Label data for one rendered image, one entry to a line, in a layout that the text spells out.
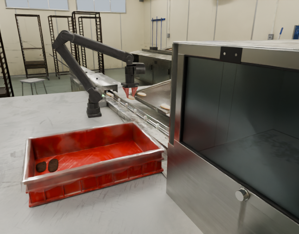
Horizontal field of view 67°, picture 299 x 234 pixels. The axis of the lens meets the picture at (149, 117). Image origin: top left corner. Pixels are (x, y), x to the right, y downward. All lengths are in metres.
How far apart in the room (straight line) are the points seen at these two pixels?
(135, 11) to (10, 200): 8.69
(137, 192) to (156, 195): 0.07
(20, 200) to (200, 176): 0.58
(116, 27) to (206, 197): 8.48
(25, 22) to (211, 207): 8.03
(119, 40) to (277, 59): 8.61
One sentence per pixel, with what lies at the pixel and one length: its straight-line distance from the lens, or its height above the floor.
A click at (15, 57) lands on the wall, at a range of 8.35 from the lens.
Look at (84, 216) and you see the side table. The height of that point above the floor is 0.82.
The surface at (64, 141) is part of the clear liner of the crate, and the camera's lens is 1.04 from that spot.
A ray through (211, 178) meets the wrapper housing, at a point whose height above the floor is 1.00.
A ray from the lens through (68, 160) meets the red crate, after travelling 1.01.
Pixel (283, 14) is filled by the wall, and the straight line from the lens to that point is 5.10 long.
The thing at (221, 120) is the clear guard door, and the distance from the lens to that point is 0.50.
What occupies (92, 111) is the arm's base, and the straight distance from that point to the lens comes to 1.48.
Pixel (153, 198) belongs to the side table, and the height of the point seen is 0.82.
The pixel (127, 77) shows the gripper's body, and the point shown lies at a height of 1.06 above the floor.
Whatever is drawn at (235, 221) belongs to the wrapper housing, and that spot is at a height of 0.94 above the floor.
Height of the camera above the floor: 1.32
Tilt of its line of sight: 20 degrees down
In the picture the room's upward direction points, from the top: straight up
